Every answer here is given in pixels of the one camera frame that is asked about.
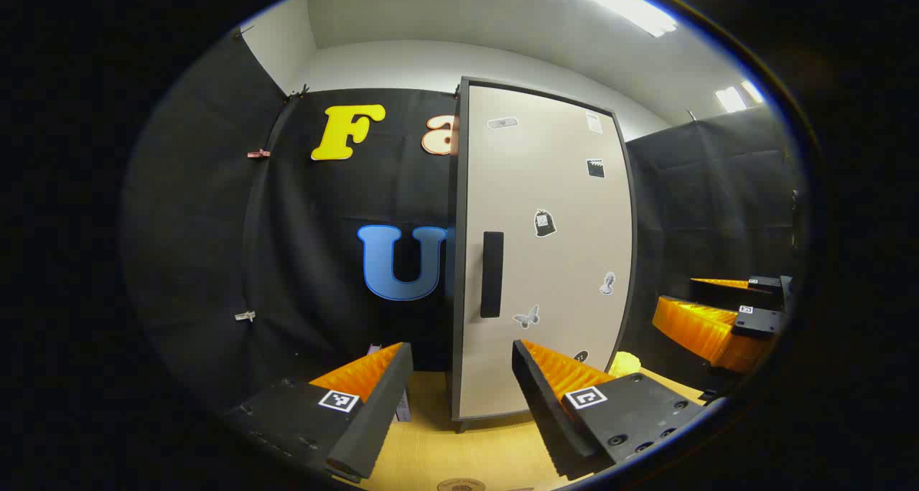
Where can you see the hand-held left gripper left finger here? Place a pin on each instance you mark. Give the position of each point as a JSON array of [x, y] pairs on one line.
[[373, 419]]

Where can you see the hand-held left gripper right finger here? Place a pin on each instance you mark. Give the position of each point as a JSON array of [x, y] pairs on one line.
[[546, 412]]

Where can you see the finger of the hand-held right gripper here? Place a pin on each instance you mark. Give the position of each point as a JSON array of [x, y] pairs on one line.
[[761, 322], [718, 293]]

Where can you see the round wooden coaster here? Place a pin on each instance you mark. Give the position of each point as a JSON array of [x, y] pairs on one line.
[[461, 486]]

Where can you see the beige cabinet door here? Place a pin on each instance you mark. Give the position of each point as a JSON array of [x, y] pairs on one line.
[[553, 261]]

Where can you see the grey cabinet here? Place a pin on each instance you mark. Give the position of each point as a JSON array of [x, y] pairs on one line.
[[456, 261]]

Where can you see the blue-grey book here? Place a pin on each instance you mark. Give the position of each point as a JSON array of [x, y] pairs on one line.
[[403, 405]]

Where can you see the yellow round sponge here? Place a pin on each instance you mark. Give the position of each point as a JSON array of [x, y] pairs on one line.
[[624, 365]]

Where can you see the white cloth clip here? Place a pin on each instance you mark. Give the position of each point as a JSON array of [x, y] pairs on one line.
[[245, 316]]

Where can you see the small ceiling light panel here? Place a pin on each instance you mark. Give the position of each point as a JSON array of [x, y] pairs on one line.
[[752, 91], [731, 99]]

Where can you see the black backdrop cloth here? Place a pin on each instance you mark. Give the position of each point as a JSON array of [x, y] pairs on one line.
[[215, 225]]

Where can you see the red cloth clip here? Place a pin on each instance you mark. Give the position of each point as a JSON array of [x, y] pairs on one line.
[[258, 153]]

